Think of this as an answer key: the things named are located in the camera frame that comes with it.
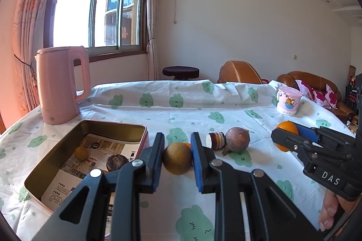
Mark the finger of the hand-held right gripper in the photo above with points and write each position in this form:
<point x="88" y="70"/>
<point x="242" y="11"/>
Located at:
<point x="308" y="132"/>
<point x="288" y="140"/>

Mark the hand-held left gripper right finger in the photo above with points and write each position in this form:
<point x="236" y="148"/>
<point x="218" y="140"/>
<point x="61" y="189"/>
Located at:
<point x="196" y="161"/>

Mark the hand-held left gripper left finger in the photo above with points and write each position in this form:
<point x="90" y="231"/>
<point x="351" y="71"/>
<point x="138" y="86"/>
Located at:
<point x="157" y="156"/>

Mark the small tan round fruit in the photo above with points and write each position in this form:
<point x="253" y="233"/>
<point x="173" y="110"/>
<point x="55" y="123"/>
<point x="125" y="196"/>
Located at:
<point x="176" y="159"/>
<point x="81" y="152"/>

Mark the dark water chestnut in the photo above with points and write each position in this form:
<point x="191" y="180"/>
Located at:
<point x="117" y="162"/>

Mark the brown round root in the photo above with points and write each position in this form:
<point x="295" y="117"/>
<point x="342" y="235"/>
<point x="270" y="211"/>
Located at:
<point x="237" y="139"/>

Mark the pink metal tin box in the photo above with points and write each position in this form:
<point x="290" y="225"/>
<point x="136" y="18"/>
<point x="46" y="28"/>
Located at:
<point x="93" y="127"/>

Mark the person's right hand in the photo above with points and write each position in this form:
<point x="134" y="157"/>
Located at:
<point x="328" y="210"/>

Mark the white magenta floral pillow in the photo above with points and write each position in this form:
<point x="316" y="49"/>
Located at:
<point x="331" y="95"/>
<point x="304" y="88"/>
<point x="319" y="98"/>

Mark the pink cartoon print cup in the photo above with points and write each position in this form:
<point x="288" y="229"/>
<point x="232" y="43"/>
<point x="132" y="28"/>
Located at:
<point x="289" y="101"/>

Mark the white cloud print tablecloth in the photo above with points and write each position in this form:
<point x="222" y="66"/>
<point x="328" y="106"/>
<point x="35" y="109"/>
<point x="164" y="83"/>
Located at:
<point x="183" y="105"/>

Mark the brown leather sofa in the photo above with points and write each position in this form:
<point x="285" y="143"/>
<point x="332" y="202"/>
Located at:
<point x="285" y="78"/>

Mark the red cloth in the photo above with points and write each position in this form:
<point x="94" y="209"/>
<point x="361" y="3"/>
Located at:
<point x="266" y="81"/>

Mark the printed paper sheet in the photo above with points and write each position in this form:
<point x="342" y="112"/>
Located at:
<point x="93" y="144"/>

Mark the brown leather armchair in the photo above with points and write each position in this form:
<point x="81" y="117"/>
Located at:
<point x="237" y="72"/>

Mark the dark round stool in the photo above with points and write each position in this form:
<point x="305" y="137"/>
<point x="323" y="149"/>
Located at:
<point x="181" y="70"/>

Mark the pink electric kettle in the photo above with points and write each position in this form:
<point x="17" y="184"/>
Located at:
<point x="59" y="88"/>

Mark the white tied curtain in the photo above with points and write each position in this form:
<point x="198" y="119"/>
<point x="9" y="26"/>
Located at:
<point x="152" y="26"/>

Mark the white air conditioner pipe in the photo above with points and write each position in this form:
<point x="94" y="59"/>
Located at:
<point x="176" y="9"/>

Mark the sliding glass window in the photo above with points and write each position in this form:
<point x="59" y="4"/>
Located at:
<point x="76" y="9"/>

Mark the pink floral curtain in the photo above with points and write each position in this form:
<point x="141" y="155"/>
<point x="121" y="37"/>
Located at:
<point x="28" y="17"/>

